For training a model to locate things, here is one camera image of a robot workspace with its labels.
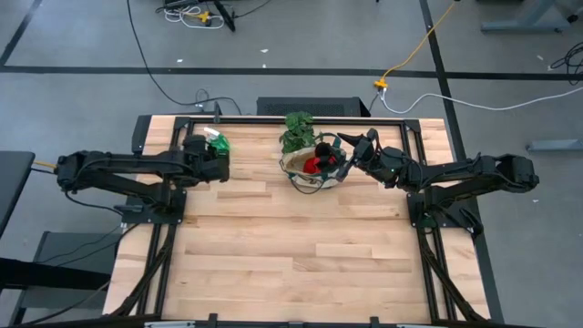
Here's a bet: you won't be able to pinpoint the black stand leg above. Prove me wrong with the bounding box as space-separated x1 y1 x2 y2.
212 0 237 32

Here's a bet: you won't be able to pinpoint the black desk top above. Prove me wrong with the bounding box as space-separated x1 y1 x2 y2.
0 150 36 238

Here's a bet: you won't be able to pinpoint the beige canvas bag green straps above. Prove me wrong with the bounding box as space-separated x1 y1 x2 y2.
278 132 348 196

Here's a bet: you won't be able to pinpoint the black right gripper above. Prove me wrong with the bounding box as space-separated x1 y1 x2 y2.
337 128 393 188

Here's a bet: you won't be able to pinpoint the long yellow extension cable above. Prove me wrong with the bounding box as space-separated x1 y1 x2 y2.
373 0 459 90

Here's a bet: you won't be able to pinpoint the white coiled cable bundle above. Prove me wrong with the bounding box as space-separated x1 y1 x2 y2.
163 4 227 31

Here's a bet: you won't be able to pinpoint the black aluminium table frame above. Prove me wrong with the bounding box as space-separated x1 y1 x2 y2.
104 113 505 328

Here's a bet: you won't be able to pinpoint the green translucent spray bottle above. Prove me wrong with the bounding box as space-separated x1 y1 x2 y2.
203 126 232 154

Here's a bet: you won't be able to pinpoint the white floor cable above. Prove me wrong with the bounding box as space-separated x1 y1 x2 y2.
380 86 583 115

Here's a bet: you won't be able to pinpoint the grey metal foot bar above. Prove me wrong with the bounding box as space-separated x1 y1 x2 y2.
526 138 583 152

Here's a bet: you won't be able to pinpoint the grey table base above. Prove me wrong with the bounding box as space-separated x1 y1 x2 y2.
480 0 583 34

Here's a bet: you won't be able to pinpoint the long black floor cable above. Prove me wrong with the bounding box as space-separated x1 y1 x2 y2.
126 0 242 115

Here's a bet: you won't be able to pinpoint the black computer case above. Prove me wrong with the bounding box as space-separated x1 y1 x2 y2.
256 96 371 118

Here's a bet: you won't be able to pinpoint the black beam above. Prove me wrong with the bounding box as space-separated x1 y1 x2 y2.
0 257 113 292

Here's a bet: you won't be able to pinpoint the black tangled cable bundle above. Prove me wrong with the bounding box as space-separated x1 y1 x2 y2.
549 41 583 86

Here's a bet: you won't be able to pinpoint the grey cart shelf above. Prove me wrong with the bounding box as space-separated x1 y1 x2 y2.
8 231 123 327

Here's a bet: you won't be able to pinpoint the black and red gardening gloves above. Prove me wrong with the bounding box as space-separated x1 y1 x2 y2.
302 141 341 176

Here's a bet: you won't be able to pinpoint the green artificial plant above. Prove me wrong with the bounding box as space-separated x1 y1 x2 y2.
278 111 318 155

